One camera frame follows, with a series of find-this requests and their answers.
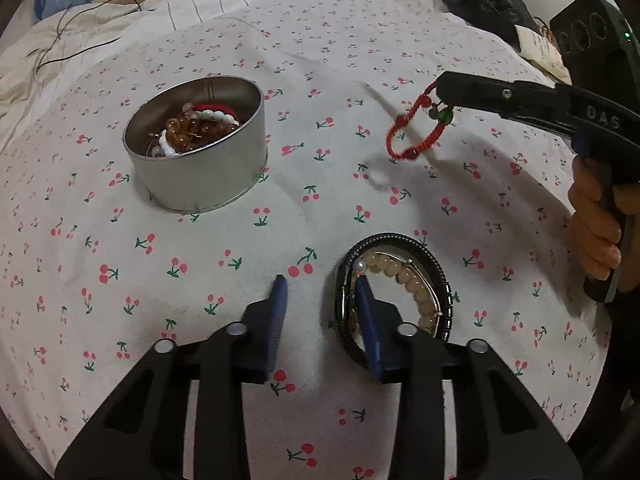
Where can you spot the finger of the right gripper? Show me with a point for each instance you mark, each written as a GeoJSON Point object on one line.
{"type": "Point", "coordinates": [470, 91]}

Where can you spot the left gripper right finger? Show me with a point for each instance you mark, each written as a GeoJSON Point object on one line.
{"type": "Point", "coordinates": [379, 321]}

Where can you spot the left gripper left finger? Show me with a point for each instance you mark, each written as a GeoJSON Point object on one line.
{"type": "Point", "coordinates": [264, 322]}

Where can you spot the person's right hand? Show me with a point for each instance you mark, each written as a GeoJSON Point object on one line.
{"type": "Point", "coordinates": [594, 231]}

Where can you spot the white paper bag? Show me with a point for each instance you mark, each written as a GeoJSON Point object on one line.
{"type": "Point", "coordinates": [540, 52]}

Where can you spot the cherry print bed sheet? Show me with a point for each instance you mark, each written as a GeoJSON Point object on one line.
{"type": "Point", "coordinates": [92, 272]}

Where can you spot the round silver metal tin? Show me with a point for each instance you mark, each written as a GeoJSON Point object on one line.
{"type": "Point", "coordinates": [200, 145]}

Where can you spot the cream striped duvet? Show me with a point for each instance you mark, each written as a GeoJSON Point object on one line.
{"type": "Point", "coordinates": [40, 66]}

